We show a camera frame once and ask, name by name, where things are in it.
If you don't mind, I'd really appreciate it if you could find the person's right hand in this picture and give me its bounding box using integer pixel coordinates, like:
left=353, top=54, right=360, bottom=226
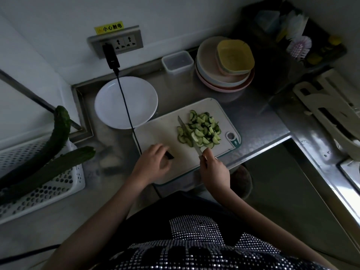
left=199, top=147, right=232, bottom=195

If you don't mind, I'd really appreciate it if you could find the brown round bin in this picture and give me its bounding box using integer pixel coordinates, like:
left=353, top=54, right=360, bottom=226
left=229, top=164, right=254, bottom=200

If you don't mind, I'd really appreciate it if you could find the person's left hand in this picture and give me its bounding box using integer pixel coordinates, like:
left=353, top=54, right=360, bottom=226
left=132, top=143, right=174, bottom=186

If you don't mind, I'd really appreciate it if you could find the white perforated basket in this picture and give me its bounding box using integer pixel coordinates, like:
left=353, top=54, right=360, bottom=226
left=0, top=134, right=86, bottom=225

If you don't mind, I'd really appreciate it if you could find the pink round plate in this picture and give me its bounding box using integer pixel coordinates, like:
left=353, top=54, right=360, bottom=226
left=195, top=67, right=255, bottom=93

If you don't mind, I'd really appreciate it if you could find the person's left forearm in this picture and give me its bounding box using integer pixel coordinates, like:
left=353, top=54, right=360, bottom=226
left=42, top=173, right=148, bottom=270

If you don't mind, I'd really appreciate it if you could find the clear plastic container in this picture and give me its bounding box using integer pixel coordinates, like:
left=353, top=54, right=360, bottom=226
left=161, top=50, right=195, bottom=75

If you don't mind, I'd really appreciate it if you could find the white cutting board green edge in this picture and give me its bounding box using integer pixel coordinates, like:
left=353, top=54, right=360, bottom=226
left=132, top=98, right=242, bottom=185

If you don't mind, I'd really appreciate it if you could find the yellow square bowl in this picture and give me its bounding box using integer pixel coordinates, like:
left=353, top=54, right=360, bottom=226
left=216, top=39, right=255, bottom=76

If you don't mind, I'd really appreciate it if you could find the white round plate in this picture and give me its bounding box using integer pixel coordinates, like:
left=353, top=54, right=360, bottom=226
left=94, top=76, right=159, bottom=130

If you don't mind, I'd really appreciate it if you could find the whole green cucumber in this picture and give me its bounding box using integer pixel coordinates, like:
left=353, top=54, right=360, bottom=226
left=0, top=106, right=71, bottom=189
left=0, top=146, right=96, bottom=206

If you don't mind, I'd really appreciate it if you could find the black studded shirt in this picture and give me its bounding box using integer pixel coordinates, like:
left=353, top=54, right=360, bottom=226
left=92, top=191, right=330, bottom=270

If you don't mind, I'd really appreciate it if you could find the black adapter cable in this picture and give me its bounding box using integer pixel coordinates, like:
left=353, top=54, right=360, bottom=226
left=113, top=68, right=143, bottom=155

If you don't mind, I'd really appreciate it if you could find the metal sink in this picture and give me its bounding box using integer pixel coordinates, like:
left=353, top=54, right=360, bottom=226
left=337, top=158, right=360, bottom=195

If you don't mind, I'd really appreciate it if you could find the black utensil rack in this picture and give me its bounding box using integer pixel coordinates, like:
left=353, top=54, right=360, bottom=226
left=239, top=0, right=347, bottom=94

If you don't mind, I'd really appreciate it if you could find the yellow warning label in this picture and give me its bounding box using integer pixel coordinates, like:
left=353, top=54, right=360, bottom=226
left=94, top=21, right=124, bottom=36

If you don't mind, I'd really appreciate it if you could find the black floor cable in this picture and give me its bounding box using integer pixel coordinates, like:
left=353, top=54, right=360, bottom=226
left=0, top=244, right=61, bottom=265

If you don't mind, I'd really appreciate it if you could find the black power adapter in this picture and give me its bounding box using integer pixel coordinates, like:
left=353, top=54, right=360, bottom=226
left=102, top=43, right=121, bottom=70

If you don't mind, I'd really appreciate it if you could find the grey wall socket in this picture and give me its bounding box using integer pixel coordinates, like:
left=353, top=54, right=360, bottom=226
left=87, top=25, right=144, bottom=59

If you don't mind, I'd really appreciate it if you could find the pink white brush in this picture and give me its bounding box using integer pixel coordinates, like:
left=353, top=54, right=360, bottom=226
left=286, top=35, right=313, bottom=61

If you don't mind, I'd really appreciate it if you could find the kitchen knife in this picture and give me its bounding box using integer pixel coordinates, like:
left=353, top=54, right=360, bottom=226
left=177, top=115, right=208, bottom=162

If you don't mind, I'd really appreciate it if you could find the pile of cucumber slices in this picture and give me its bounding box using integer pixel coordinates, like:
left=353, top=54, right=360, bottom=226
left=176, top=110, right=222, bottom=149

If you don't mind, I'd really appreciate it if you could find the person's right forearm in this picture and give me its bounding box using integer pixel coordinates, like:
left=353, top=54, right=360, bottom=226
left=212, top=184, right=338, bottom=270

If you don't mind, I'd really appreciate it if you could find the white folding dish rack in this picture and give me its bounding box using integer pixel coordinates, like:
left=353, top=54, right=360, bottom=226
left=292, top=68, right=360, bottom=161

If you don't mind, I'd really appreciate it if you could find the beige round plate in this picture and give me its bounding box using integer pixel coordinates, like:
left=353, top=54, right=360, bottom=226
left=196, top=36, right=251, bottom=88

